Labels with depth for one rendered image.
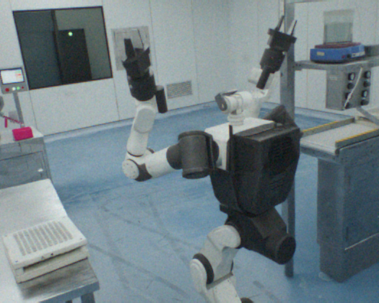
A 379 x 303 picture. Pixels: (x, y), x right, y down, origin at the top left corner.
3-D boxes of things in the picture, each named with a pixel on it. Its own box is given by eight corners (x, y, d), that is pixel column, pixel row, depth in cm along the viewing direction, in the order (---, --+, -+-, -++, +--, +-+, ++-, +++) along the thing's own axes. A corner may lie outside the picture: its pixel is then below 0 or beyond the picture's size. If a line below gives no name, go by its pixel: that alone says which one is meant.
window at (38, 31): (29, 90, 620) (11, 10, 584) (29, 90, 621) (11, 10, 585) (112, 78, 685) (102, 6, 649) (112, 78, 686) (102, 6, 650)
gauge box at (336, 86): (341, 111, 203) (343, 71, 196) (325, 108, 211) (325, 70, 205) (369, 103, 213) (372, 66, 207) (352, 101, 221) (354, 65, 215)
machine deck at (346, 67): (342, 73, 197) (343, 65, 196) (287, 69, 228) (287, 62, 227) (418, 58, 225) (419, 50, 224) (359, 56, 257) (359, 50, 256)
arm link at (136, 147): (143, 117, 148) (134, 154, 160) (125, 127, 141) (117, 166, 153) (165, 131, 145) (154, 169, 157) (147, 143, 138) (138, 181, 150)
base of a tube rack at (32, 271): (16, 284, 130) (15, 278, 129) (4, 252, 150) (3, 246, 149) (89, 256, 142) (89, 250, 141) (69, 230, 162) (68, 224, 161)
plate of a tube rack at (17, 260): (14, 270, 128) (12, 265, 128) (1, 240, 148) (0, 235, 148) (87, 244, 140) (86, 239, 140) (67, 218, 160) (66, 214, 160)
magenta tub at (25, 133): (15, 141, 360) (13, 131, 358) (13, 138, 370) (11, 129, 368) (34, 137, 368) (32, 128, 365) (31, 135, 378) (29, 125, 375)
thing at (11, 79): (12, 133, 390) (-4, 68, 371) (10, 131, 399) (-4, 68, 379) (37, 128, 401) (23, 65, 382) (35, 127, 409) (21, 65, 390)
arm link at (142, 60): (111, 60, 121) (120, 94, 129) (139, 63, 118) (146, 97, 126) (129, 41, 129) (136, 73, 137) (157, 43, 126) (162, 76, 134)
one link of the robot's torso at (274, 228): (298, 257, 147) (298, 214, 142) (274, 271, 140) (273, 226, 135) (244, 230, 169) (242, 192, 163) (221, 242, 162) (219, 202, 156)
